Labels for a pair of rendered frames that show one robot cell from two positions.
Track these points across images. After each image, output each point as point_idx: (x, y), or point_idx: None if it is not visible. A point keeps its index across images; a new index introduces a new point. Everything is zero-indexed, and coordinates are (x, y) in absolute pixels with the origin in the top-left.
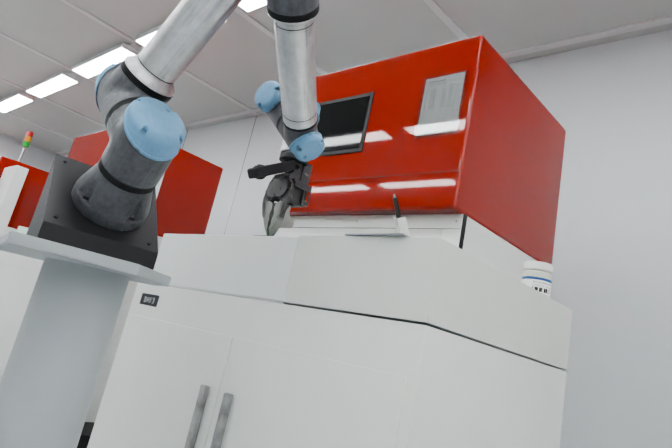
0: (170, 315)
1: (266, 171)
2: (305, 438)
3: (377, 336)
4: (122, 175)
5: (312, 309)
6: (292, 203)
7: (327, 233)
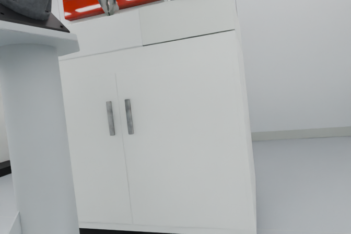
0: (60, 77)
1: None
2: (184, 101)
3: (209, 43)
4: None
5: (163, 43)
6: None
7: None
